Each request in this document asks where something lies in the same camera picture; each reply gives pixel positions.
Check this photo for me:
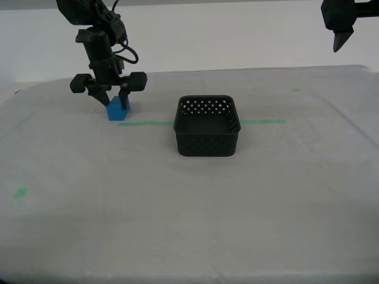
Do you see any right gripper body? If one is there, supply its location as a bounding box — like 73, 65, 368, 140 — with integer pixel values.
354, 0, 379, 19

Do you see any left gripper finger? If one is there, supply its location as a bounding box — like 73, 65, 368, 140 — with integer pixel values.
69, 73, 109, 107
118, 72, 148, 110

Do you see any long green tape strip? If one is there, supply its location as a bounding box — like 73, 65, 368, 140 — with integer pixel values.
117, 119, 287, 127

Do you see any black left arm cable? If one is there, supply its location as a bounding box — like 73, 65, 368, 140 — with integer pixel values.
110, 0, 139, 65

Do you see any blue block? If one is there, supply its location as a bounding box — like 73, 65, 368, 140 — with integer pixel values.
107, 95, 131, 121

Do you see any white table cover sheet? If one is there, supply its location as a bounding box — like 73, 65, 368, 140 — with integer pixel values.
0, 64, 379, 284

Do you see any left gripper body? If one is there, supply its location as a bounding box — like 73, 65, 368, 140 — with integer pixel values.
75, 28, 130, 89

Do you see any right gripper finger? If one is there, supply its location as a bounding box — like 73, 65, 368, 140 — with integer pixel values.
320, 0, 357, 53

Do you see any black perforated plastic basket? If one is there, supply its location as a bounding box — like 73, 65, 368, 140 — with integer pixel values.
173, 95, 242, 157

